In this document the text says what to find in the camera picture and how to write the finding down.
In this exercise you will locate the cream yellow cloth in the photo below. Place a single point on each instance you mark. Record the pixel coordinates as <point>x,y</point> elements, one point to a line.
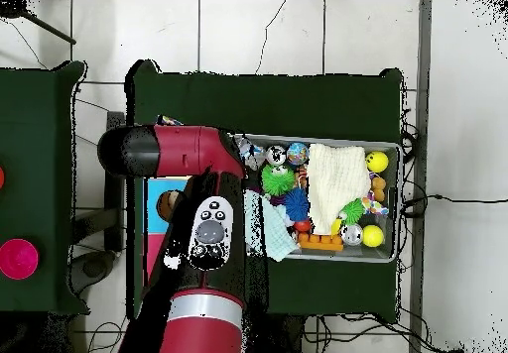
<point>337,186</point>

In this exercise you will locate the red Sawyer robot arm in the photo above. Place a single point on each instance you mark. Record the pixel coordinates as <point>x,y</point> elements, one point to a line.
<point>182,151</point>

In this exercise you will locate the wooden box with three holes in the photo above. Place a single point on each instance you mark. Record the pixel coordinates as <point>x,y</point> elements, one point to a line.
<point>155,190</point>

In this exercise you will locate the clear mesh bin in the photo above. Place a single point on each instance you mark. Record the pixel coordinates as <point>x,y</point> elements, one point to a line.
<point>389,250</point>

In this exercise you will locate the green fuzzy toy with eyes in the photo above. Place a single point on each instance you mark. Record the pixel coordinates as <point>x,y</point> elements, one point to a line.
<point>278,180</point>

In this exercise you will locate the crushed clear plastic bottle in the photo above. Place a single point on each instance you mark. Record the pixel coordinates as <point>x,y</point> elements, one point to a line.
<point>252,153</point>

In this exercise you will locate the silver can with open top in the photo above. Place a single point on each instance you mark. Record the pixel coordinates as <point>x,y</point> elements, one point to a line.
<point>276,155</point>

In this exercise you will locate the blue spiky ball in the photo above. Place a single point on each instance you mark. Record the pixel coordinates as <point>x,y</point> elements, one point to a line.
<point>297,204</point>

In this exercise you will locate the globe print ball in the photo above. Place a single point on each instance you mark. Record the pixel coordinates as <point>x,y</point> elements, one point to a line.
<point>298,152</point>

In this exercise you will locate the mint green cloth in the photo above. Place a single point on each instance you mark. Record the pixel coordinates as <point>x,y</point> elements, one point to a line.
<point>278,234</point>

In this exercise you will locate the small red ball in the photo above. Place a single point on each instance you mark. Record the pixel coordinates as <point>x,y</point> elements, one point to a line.
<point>302,225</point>

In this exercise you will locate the orange toy brick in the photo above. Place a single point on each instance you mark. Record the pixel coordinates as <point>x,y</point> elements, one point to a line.
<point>320,243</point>

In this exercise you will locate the green spiky ball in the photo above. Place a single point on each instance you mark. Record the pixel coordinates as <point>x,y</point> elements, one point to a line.
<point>353,210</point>

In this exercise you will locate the orange plush toy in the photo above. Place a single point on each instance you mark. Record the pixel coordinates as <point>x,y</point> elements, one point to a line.
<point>378,186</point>

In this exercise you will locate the yellow smiley ball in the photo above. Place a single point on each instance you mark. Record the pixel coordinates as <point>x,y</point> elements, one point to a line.
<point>376,162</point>

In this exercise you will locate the plain yellow ball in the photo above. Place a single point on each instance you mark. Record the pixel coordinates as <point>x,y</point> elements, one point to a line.
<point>372,235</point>

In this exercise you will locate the side table with green cloth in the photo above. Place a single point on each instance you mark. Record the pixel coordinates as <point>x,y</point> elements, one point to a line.
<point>40,170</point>

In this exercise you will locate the pink disc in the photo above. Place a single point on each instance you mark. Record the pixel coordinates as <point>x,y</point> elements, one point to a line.
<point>17,259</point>

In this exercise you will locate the red disc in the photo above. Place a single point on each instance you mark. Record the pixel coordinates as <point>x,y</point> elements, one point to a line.
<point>1,178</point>

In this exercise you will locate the black tripod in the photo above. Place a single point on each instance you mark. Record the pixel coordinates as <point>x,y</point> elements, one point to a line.
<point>12,9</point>

